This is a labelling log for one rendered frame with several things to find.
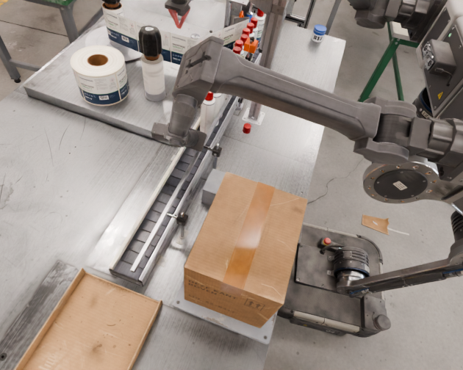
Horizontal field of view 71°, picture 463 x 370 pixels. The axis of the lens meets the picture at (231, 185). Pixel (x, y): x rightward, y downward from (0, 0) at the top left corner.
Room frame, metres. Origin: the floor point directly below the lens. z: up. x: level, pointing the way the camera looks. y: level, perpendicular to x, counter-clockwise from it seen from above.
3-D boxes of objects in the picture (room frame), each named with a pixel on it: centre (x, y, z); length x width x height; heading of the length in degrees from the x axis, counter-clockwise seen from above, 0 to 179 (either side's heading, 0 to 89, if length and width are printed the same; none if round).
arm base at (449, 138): (0.47, -0.36, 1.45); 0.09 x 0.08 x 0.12; 178
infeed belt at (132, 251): (1.09, 0.12, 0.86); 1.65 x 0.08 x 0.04; 170
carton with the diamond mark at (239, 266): (0.39, -0.07, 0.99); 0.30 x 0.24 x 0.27; 171
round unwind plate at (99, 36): (1.37, 0.68, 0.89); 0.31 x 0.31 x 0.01
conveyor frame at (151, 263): (1.09, 0.12, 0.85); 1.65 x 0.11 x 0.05; 170
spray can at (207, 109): (0.92, 0.15, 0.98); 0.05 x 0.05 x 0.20
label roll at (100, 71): (1.03, 0.61, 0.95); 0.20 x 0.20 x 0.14
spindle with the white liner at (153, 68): (1.07, 0.40, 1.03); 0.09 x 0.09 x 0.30
